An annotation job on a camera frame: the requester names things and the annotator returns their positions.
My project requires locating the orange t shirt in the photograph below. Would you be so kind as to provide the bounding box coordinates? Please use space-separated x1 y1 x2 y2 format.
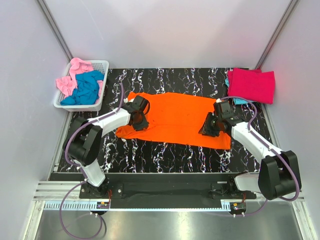
115 92 231 150

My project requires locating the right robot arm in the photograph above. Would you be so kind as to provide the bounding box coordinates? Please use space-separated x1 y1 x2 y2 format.
199 97 302 202

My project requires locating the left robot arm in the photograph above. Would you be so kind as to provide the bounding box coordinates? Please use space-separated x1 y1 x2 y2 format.
63 95 150 198

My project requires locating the folded light blue t shirt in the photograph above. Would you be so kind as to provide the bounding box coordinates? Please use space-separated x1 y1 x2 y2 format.
224 77 249 105

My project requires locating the folded magenta t shirt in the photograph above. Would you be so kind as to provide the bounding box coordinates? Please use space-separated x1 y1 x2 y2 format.
227 68 276 104

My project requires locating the white plastic basket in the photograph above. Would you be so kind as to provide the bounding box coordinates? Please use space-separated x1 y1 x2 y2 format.
53 58 109 112

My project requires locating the pink t shirt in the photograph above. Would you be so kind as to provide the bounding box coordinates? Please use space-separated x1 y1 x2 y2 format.
56 57 94 98

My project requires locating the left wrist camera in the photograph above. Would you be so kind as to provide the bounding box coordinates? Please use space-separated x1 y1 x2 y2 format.
123 98 135 104

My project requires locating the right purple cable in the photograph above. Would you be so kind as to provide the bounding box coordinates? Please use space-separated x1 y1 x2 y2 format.
207 96 301 218

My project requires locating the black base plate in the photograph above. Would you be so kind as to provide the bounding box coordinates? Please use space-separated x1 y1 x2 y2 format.
79 173 256 210

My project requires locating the aluminium front rail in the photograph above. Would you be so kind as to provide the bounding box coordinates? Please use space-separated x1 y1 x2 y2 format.
32 181 306 201

